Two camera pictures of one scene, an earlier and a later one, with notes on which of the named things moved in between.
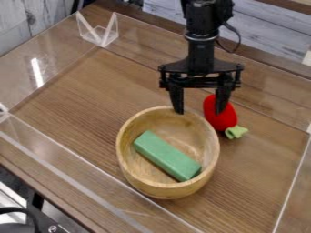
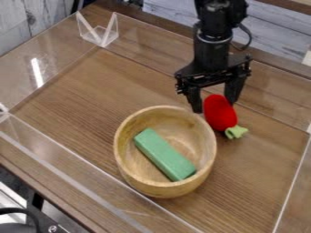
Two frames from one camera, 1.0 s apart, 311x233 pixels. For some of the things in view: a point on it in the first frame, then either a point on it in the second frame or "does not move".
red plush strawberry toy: [223, 121] does not move
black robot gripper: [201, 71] to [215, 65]
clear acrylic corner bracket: [99, 35] does not move
